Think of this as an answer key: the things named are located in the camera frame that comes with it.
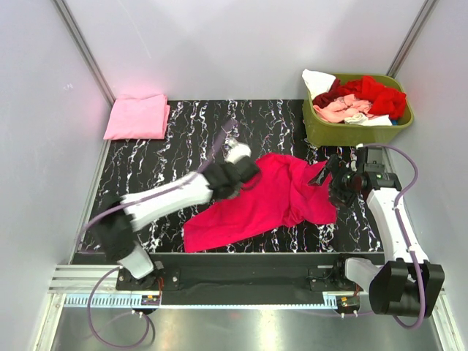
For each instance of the folded pink t shirt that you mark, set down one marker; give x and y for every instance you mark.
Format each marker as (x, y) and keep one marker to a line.
(138, 119)

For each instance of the left aluminium corner post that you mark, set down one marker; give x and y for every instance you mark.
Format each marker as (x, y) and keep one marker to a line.
(65, 14)

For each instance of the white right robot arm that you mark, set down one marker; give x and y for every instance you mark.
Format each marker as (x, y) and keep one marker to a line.
(408, 284)

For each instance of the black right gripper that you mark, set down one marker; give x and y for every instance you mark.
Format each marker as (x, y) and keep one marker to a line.
(334, 165)

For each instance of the white cloth in basket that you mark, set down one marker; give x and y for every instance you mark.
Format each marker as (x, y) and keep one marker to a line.
(317, 83)

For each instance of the aluminium frame rail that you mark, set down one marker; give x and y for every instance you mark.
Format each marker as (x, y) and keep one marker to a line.
(74, 278)

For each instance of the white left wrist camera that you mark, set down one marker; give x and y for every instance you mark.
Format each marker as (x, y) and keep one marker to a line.
(236, 150)

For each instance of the black marbled table mat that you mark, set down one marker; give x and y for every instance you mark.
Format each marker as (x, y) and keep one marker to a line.
(267, 126)

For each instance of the peach garment in basket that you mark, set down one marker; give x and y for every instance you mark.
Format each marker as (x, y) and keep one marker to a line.
(343, 107)

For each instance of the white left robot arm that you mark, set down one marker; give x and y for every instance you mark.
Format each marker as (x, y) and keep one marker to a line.
(126, 215)

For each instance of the magenta t shirt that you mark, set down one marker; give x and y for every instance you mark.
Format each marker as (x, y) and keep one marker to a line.
(280, 196)

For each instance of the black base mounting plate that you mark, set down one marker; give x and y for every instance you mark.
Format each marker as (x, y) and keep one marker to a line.
(209, 266)

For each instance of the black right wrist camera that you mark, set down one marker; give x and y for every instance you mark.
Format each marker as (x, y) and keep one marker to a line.
(370, 159)

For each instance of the dark red garment in basket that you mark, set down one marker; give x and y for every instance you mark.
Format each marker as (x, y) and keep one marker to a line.
(324, 99)

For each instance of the right aluminium corner post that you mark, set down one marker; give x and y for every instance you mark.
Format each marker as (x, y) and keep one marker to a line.
(411, 37)

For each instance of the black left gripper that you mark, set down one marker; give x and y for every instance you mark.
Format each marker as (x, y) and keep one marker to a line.
(222, 165)

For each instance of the olive green plastic basket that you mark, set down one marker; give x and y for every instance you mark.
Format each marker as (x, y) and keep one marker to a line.
(360, 128)

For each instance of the aluminium corner post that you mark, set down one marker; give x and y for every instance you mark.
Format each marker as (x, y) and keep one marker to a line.
(65, 14)
(411, 37)

